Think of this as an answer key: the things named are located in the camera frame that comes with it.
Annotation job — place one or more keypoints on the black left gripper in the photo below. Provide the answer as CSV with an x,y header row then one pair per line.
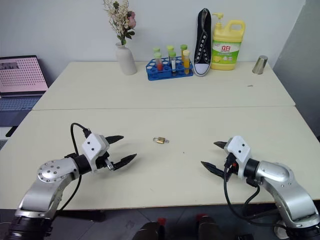
x,y
102,162

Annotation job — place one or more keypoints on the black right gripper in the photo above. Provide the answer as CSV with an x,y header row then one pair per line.
x,y
231,166

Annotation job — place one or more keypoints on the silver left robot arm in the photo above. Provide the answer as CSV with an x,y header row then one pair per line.
x,y
50,172

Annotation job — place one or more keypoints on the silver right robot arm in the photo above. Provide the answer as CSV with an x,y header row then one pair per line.
x,y
275,172

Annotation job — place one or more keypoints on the small brass padlock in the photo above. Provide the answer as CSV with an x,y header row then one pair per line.
x,y
160,140

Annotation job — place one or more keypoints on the dark rounded shape red tip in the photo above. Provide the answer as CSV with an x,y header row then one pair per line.
x,y
207,228
152,230

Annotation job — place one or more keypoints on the blue test tube rack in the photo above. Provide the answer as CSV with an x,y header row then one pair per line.
x,y
152,75

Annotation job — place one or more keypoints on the white ceramic vase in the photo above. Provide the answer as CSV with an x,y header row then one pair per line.
x,y
126,61

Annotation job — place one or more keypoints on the green-capped red liquid tube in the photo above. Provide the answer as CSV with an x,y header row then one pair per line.
x,y
158,63

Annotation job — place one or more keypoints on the yellow-capped orange liquid tube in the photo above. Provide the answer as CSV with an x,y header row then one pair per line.
x,y
186,62

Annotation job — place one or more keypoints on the green-capped white labelled tube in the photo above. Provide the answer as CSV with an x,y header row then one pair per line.
x,y
173,63

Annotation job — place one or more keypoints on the silver metal cup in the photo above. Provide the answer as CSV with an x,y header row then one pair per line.
x,y
260,65

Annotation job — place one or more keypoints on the yellow detergent pump bottle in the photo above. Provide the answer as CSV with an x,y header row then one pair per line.
x,y
226,50

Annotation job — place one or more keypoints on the black canvas sneaker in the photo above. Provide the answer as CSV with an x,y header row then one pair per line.
x,y
202,50

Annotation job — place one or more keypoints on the green-capped orange liquid tube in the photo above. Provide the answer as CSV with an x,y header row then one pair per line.
x,y
183,47

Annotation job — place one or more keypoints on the open laptop pink screen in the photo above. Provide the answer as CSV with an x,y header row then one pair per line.
x,y
20,75

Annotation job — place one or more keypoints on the dried flower bouquet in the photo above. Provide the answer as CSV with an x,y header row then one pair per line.
x,y
120,17

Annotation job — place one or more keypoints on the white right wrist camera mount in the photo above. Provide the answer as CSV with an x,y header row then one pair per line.
x,y
240,150

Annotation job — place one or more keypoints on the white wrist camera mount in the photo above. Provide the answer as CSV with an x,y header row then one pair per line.
x,y
240,150
93,145

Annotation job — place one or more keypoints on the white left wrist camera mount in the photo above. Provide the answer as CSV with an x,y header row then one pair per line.
x,y
93,145

